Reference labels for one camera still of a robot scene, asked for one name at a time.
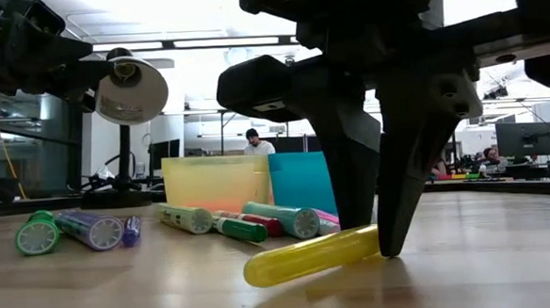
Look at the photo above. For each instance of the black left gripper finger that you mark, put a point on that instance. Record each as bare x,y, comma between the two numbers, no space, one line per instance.
82,77
52,50

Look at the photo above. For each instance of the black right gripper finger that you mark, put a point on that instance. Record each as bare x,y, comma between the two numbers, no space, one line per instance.
412,165
351,159

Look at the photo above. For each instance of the pink highlighter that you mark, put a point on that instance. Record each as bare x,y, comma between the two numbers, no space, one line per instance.
326,216

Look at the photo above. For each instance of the teal fat highlighter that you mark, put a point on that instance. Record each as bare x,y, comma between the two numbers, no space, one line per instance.
288,217

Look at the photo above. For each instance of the red dry-erase marker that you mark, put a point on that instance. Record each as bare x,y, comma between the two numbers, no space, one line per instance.
259,219

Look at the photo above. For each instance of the yellow highlighter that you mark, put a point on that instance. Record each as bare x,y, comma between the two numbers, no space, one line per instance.
299,261

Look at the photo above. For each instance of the green dry-erase marker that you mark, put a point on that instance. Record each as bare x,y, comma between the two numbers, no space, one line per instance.
246,231

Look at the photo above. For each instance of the lavender fat highlighter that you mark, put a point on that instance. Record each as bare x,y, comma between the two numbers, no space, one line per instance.
90,227

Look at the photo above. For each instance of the small dark purple marker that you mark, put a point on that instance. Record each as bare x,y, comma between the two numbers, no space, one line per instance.
132,231

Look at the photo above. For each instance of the green fat highlighter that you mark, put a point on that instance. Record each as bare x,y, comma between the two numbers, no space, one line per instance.
38,237

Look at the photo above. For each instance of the light green highlighter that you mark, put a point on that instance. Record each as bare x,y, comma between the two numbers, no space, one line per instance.
186,218

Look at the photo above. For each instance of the black desk lamp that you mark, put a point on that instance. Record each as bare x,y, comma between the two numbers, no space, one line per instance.
132,93

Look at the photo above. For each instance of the teal plastic bin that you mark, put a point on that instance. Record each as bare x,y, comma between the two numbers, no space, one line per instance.
300,181

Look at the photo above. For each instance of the black partition panels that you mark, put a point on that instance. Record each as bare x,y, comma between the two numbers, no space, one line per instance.
293,144

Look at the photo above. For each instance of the person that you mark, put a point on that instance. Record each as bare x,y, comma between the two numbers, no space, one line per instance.
492,157
258,147

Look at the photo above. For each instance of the yellow pole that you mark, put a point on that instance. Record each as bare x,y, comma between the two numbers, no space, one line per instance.
6,147

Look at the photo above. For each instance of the black computer monitor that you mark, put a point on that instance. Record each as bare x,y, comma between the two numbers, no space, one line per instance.
164,152
524,138

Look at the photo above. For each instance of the yellow translucent plastic bin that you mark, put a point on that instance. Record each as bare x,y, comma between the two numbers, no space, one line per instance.
210,185

